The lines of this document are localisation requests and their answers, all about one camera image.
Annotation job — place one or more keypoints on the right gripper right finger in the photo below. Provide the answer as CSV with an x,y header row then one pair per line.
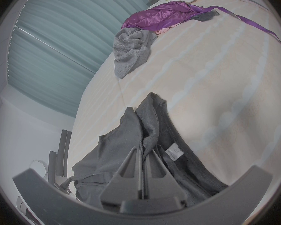
x,y
168,189

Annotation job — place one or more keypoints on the bed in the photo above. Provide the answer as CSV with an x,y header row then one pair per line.
x,y
213,90

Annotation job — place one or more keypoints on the purple satin garment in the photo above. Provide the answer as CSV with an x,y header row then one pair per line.
x,y
159,15

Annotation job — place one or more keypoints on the black lace garment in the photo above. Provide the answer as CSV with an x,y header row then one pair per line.
x,y
207,16

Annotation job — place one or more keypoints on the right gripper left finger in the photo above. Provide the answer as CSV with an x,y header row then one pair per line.
x,y
117,189

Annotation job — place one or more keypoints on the grey knitted garment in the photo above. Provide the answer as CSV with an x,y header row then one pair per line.
x,y
131,53

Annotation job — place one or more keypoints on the pink garment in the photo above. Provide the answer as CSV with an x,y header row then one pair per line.
x,y
164,30

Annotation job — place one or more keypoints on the black T-shirt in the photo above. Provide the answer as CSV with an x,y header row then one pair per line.
x,y
112,153

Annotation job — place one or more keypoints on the blue-green curtain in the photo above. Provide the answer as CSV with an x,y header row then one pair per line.
x,y
49,74
79,20

